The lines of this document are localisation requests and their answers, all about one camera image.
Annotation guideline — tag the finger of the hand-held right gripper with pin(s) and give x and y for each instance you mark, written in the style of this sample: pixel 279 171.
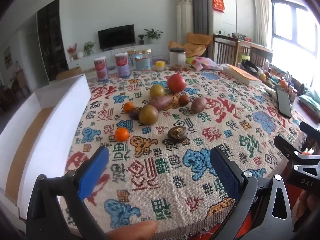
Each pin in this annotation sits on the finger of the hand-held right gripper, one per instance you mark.
pixel 311 131
pixel 286 146

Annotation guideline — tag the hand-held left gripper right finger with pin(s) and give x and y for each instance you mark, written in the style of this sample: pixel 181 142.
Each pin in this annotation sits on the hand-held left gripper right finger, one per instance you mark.
pixel 225 173

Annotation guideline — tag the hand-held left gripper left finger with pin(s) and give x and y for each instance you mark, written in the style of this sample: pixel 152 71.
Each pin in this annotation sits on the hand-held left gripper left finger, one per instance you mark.
pixel 93 172

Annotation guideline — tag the orange mandarin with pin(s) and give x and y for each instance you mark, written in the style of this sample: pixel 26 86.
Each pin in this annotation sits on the orange mandarin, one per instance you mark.
pixel 122 133
pixel 128 107

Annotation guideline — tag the dark mangosteen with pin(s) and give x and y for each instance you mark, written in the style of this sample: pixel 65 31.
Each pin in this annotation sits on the dark mangosteen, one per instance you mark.
pixel 135 114
pixel 177 133

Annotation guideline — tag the white cardboard box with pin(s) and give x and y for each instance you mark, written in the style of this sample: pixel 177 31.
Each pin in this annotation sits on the white cardboard box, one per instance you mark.
pixel 62 110

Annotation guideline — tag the stubby sweet potato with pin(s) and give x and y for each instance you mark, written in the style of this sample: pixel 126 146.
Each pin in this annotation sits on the stubby sweet potato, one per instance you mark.
pixel 198 105

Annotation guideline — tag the large yellow-green pear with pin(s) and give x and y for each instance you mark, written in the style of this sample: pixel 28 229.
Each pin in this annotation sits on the large yellow-green pear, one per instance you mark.
pixel 148 115

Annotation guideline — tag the small brown passion fruit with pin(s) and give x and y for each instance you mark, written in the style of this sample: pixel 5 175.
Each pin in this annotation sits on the small brown passion fruit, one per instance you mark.
pixel 184 99

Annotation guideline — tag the long sweet potato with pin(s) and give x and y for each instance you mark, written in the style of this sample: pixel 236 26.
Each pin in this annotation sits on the long sweet potato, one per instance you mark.
pixel 160 102

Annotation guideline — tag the small yellow-green pear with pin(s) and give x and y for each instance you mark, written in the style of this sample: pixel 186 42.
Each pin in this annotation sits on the small yellow-green pear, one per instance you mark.
pixel 157 91

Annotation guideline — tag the red apple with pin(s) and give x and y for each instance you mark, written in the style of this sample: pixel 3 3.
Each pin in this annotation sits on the red apple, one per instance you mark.
pixel 176 83

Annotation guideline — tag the person's right hand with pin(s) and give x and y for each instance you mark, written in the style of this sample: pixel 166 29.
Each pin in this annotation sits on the person's right hand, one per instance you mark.
pixel 307 207

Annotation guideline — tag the person's left hand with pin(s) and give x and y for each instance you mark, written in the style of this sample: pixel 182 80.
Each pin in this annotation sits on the person's left hand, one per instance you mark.
pixel 136 231

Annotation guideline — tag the teal folded cloth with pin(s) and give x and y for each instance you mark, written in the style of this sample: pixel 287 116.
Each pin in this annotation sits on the teal folded cloth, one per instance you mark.
pixel 310 102

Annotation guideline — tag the black smartphone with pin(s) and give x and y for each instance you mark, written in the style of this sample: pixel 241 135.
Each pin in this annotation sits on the black smartphone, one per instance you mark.
pixel 283 102

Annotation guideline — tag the printed woven tablecloth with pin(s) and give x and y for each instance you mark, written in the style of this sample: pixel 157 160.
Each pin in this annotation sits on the printed woven tablecloth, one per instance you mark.
pixel 225 120

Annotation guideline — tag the row of small bottles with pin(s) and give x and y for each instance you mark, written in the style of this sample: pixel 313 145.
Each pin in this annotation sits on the row of small bottles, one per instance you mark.
pixel 282 82

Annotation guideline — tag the small yellow fruit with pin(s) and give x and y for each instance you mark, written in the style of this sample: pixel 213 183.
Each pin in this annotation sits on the small yellow fruit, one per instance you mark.
pixel 262 76

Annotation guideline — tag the orange cover book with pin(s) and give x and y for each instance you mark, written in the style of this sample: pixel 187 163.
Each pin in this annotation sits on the orange cover book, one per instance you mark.
pixel 242 75

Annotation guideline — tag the dark cloth pile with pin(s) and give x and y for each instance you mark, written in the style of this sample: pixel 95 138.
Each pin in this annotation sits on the dark cloth pile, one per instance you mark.
pixel 248 66

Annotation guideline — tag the wooden slatted chair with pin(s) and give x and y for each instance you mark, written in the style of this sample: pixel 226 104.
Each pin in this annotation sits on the wooden slatted chair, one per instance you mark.
pixel 225 50
pixel 260 55

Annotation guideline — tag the brown cardboard box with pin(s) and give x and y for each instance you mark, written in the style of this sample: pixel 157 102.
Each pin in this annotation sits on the brown cardboard box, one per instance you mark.
pixel 70 72

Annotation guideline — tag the purple and red can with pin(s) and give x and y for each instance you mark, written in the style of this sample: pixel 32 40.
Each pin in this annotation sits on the purple and red can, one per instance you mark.
pixel 122 65
pixel 101 68

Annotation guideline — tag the large window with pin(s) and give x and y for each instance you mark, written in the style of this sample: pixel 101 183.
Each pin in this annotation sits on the large window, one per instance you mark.
pixel 295 22

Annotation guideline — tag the pink snack bag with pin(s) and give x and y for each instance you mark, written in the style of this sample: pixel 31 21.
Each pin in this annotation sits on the pink snack bag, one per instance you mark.
pixel 202 62

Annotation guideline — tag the pile of nuts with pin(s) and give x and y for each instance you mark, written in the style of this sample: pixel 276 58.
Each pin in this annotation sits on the pile of nuts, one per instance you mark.
pixel 178 67

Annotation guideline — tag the white television cabinet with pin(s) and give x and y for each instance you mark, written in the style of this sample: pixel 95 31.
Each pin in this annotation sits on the white television cabinet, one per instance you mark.
pixel 110 55

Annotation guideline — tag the round white vase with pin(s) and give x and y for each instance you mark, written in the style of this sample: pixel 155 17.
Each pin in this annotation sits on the round white vase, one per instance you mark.
pixel 80 54

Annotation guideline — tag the clear jar with blue label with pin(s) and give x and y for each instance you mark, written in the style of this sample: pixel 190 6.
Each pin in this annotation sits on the clear jar with blue label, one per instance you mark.
pixel 143 62

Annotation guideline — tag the red flowers in vase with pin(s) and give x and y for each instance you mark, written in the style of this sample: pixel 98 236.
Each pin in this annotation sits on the red flowers in vase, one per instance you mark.
pixel 72 50

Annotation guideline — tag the potted green plant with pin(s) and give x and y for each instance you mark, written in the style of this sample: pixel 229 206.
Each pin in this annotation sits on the potted green plant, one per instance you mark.
pixel 89 47

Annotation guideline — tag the small yellow-lid jar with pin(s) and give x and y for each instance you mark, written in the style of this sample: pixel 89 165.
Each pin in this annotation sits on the small yellow-lid jar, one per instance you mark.
pixel 160 65

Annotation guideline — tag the small wooden side table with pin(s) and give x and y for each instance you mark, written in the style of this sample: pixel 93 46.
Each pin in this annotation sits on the small wooden side table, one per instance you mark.
pixel 132 52

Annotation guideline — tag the clear plastic jar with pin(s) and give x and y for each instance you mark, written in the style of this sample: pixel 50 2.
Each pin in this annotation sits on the clear plastic jar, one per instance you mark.
pixel 177 56

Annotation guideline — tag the white curtain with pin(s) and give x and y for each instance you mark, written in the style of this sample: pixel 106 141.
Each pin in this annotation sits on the white curtain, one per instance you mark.
pixel 262 12

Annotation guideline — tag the orange bean bag chair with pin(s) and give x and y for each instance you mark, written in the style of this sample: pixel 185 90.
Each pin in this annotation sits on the orange bean bag chair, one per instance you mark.
pixel 192 45

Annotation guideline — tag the dark glass cabinet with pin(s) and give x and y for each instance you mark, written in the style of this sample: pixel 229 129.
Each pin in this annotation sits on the dark glass cabinet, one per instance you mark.
pixel 51 42

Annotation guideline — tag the black flat television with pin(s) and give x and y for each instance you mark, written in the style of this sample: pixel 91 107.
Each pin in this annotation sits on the black flat television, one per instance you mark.
pixel 116 37

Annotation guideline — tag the small potted plant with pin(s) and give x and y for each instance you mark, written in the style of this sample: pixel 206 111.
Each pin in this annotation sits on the small potted plant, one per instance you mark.
pixel 141 38

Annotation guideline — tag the large leafy potted plant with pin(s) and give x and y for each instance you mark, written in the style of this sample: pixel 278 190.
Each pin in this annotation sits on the large leafy potted plant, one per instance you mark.
pixel 153 33

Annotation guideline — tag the white standing air conditioner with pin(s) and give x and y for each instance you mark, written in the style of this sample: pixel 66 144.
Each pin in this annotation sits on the white standing air conditioner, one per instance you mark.
pixel 184 17

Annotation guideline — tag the grey curtain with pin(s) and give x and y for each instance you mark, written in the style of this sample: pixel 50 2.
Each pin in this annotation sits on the grey curtain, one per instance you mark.
pixel 197 7

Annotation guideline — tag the framed wall picture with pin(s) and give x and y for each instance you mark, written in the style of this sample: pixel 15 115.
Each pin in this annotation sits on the framed wall picture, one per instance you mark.
pixel 7 57

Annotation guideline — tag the red wall hanging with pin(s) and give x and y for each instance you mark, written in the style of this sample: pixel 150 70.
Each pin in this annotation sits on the red wall hanging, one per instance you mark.
pixel 218 3

